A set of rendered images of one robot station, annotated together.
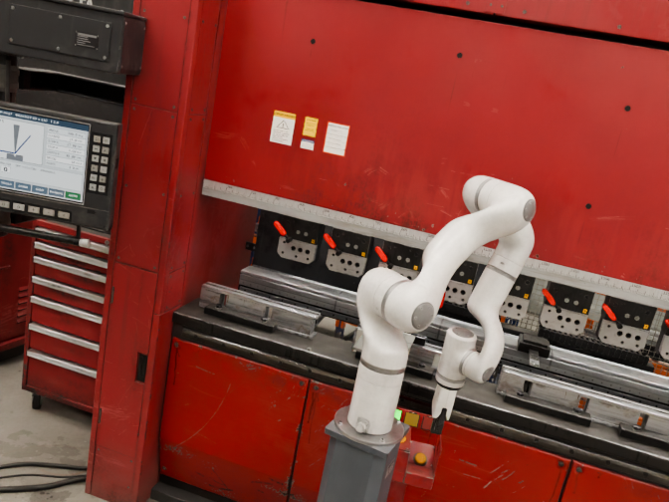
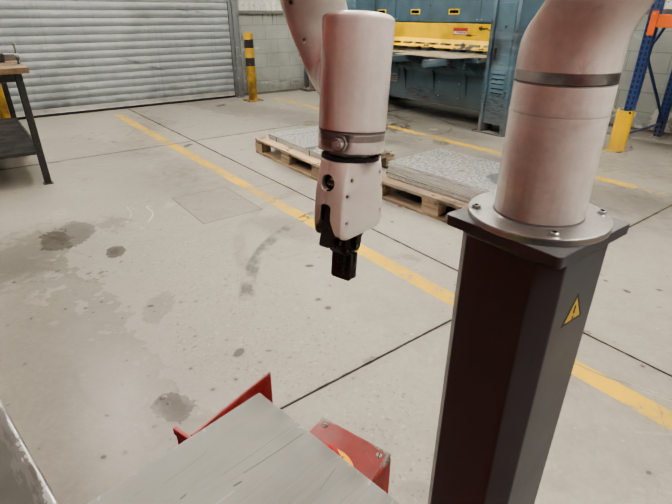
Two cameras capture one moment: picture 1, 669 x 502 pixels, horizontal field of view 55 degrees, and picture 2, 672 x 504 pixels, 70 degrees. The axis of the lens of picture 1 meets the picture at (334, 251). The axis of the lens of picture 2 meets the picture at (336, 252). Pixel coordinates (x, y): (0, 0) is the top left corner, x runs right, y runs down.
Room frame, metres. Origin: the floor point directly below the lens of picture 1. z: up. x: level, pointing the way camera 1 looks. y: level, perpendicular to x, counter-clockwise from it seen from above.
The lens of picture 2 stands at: (2.23, -0.11, 1.26)
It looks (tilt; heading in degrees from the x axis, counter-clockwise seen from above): 27 degrees down; 210
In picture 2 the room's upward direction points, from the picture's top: straight up
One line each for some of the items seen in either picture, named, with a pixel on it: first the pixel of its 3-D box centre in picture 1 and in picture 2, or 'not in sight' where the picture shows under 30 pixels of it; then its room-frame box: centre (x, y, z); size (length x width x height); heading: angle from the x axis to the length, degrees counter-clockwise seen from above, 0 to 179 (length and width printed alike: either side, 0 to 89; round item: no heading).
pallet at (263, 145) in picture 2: not in sight; (321, 151); (-1.59, -2.50, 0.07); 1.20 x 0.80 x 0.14; 65
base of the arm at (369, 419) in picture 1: (375, 395); (549, 153); (1.54, -0.18, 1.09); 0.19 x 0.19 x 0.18
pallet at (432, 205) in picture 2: not in sight; (464, 193); (-1.11, -0.97, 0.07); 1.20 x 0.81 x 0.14; 71
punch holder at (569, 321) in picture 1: (565, 306); not in sight; (2.17, -0.84, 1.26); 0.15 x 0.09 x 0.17; 77
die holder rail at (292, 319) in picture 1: (259, 309); not in sight; (2.44, 0.26, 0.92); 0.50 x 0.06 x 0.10; 77
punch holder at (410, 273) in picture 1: (400, 263); not in sight; (2.31, -0.25, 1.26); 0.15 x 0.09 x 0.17; 77
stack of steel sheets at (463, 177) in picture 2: not in sight; (466, 176); (-1.12, -0.97, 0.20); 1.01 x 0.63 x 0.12; 71
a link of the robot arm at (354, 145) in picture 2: (450, 376); (350, 141); (1.70, -0.40, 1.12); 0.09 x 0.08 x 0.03; 175
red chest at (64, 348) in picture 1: (101, 318); not in sight; (3.00, 1.10, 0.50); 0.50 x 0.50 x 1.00; 77
